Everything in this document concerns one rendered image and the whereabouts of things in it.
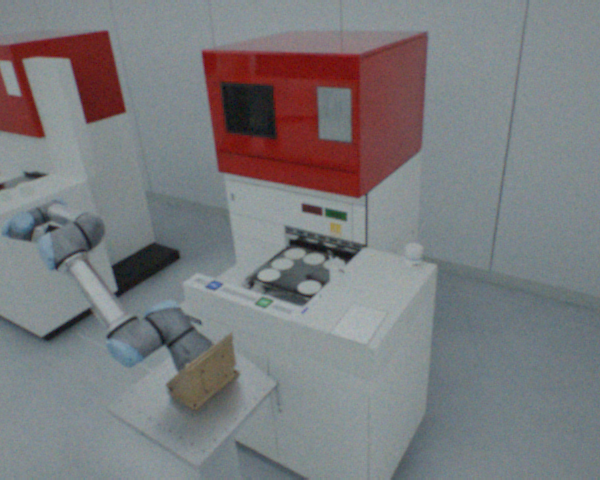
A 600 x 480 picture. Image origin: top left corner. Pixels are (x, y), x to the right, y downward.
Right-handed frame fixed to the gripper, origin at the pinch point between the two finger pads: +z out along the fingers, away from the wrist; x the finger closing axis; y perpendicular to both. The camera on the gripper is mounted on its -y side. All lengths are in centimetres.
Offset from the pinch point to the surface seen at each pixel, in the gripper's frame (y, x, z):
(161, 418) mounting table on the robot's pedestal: -41, -76, 22
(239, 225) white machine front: 27, 17, 72
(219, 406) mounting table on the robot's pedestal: -33, -82, 39
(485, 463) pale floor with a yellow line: -52, -88, 179
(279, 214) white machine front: 38, -10, 80
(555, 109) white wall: 142, -42, 224
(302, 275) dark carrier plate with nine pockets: 13, -43, 81
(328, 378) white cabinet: -19, -85, 79
